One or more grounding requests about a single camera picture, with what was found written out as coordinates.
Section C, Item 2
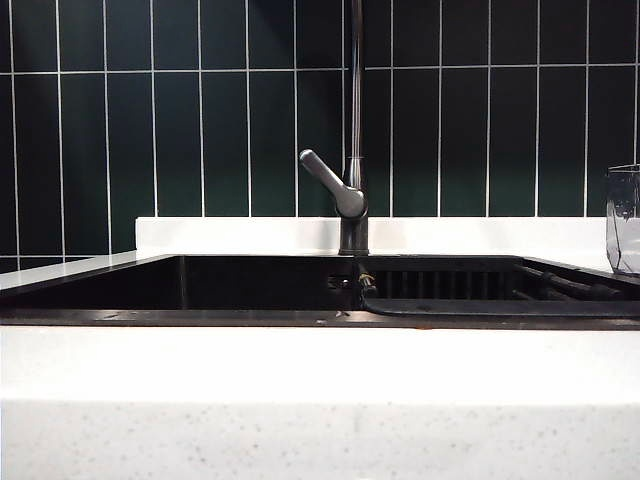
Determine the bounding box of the clear glass mug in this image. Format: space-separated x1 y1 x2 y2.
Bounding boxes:
605 163 640 278

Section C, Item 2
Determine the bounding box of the grey metal faucet lever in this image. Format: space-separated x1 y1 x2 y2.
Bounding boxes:
298 148 370 219

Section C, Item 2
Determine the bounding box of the black kitchen sink basin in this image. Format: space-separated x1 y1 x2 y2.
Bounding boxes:
0 253 640 332

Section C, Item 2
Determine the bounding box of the grey metal kitchen faucet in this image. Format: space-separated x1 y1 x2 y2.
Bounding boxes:
338 0 371 257

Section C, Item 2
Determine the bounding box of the black sink drain rack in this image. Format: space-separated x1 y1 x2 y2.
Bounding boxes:
355 266 640 320

